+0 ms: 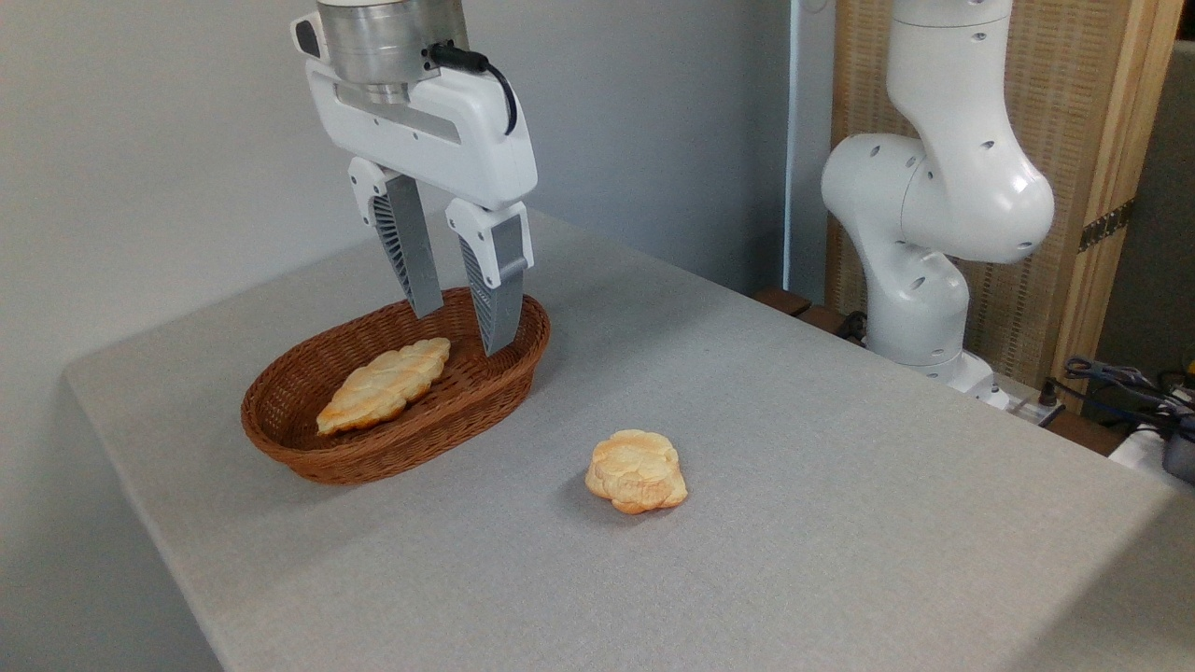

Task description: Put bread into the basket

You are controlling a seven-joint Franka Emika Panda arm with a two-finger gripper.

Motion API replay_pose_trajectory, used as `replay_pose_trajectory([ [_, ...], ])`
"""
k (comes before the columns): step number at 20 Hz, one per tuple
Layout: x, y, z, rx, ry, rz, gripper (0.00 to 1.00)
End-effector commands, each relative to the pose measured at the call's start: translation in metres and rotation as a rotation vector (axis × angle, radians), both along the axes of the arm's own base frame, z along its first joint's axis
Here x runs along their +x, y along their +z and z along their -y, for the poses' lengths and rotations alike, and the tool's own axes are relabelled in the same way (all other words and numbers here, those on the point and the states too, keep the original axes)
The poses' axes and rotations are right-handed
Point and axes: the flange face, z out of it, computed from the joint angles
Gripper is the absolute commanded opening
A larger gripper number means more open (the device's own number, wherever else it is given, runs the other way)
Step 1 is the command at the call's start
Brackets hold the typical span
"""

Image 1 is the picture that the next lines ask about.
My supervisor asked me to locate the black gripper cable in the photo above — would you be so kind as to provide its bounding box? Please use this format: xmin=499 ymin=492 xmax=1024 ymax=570
xmin=427 ymin=42 xmax=518 ymax=137

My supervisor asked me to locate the brown oval wicker basket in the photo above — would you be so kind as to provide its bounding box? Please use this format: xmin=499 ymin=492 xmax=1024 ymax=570
xmin=240 ymin=286 xmax=553 ymax=486

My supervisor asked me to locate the round pale bread bun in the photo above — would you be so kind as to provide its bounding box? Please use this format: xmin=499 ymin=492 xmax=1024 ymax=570
xmin=584 ymin=428 xmax=690 ymax=516

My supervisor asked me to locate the dark brown wooden bench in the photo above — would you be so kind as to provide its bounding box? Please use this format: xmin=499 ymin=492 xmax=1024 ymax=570
xmin=751 ymin=286 xmax=871 ymax=348

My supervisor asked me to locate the grey box device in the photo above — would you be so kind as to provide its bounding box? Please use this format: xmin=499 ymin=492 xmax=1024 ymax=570
xmin=1160 ymin=427 xmax=1195 ymax=486

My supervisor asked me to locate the wooden woven folding screen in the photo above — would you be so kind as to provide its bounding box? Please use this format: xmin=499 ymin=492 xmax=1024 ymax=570
xmin=825 ymin=0 xmax=1187 ymax=413

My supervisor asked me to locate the braided long bread loaf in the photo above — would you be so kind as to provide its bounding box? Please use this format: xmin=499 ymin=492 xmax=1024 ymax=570
xmin=315 ymin=336 xmax=453 ymax=438

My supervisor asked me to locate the bundle of dark cables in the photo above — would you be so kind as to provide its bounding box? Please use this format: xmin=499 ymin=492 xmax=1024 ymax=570
xmin=1039 ymin=355 xmax=1195 ymax=441

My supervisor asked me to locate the grey fabric tablecloth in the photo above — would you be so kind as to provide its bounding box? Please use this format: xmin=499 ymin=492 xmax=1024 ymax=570
xmin=63 ymin=210 xmax=1195 ymax=672

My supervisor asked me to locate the white vertical wall pipe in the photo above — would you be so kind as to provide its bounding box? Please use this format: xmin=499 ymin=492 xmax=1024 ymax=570
xmin=782 ymin=0 xmax=806 ymax=292

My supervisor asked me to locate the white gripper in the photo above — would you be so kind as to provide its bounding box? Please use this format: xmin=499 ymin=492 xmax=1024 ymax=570
xmin=305 ymin=58 xmax=540 ymax=357

